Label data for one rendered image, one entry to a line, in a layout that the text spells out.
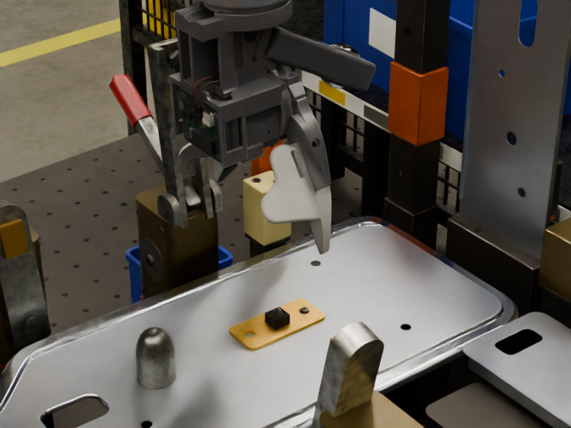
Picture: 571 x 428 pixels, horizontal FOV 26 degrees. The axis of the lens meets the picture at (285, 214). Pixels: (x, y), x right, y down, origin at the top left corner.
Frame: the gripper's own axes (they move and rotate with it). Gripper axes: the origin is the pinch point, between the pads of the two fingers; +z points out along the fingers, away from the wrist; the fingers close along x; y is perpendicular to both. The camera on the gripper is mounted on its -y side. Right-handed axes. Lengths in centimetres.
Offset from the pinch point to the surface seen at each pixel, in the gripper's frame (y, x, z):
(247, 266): -2.7, -8.9, 11.2
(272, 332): 1.7, 1.1, 11.1
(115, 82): 0.6, -25.3, -3.1
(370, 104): -32.0, -25.9, 10.1
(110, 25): -138, -295, 117
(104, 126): -97, -226, 116
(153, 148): 0.7, -18.9, 1.4
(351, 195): -53, -55, 44
